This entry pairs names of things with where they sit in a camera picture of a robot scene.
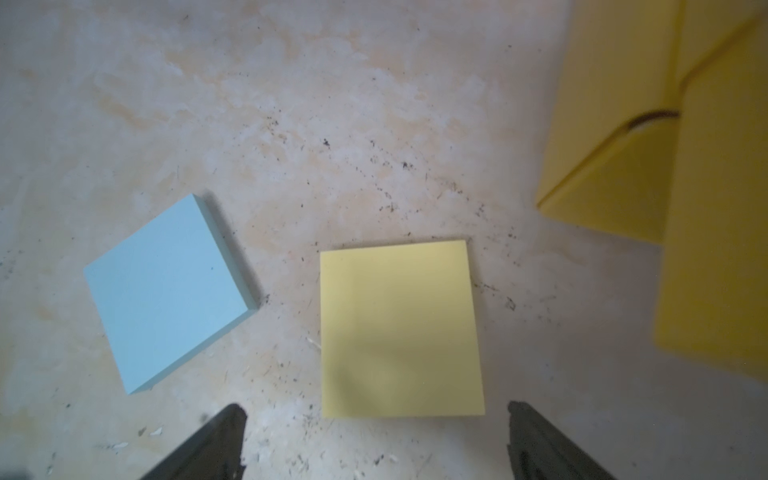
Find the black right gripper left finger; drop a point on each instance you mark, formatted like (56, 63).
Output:
(212, 452)

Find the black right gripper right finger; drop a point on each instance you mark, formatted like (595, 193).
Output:
(539, 450)

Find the yellow sticky note pad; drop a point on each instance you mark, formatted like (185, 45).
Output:
(398, 332)

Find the yellow drawer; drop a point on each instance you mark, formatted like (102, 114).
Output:
(712, 302)

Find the blue sticky note pad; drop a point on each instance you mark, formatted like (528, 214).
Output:
(167, 292)

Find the yellow plastic drawer cabinet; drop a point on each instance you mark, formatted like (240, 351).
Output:
(612, 140)

